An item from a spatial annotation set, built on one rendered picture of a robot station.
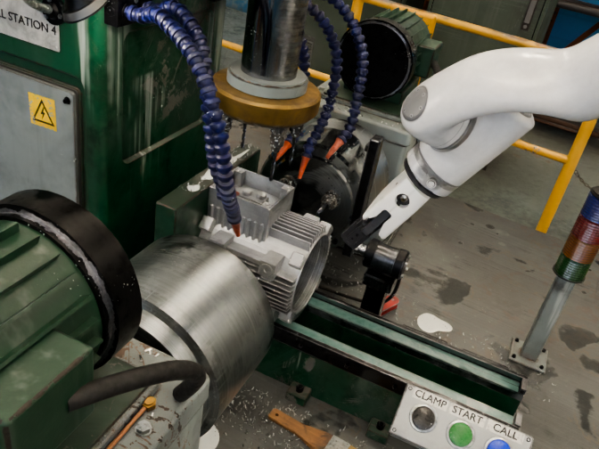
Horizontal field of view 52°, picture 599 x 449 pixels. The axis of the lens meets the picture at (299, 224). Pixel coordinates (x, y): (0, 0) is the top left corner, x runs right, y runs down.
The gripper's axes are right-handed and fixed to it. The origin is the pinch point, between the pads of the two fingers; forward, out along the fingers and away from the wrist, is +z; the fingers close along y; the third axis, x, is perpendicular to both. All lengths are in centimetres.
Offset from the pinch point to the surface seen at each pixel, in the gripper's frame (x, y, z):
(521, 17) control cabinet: -5, 319, 15
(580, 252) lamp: -34.8, 33.2, -12.3
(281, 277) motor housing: 2.9, -2.7, 15.0
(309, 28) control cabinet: 91, 330, 121
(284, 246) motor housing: 6.2, 1.7, 13.3
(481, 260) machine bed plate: -36, 69, 21
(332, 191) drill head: 6.4, 26.3, 13.9
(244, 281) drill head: 7.3, -17.9, 7.4
